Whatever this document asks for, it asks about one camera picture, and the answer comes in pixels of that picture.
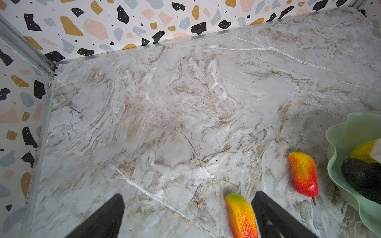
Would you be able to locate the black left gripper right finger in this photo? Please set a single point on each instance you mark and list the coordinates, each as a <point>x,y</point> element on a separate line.
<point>274,221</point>

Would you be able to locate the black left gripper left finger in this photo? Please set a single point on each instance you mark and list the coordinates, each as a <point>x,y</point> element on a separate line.
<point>104,223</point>

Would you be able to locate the red yellow fake mango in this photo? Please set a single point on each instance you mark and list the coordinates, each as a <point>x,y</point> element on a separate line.
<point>241,217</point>
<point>304,174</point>

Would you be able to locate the dark fake avocado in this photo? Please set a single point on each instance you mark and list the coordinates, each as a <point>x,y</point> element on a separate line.
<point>364,178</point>

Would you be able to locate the yellow fake bell pepper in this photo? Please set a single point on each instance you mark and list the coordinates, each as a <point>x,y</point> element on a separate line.
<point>363,152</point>

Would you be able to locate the light green wavy fruit bowl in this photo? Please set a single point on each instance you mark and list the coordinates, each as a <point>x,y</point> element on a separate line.
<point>343,138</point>

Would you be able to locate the aluminium corner post left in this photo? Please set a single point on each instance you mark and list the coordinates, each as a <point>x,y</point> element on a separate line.
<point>19,44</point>

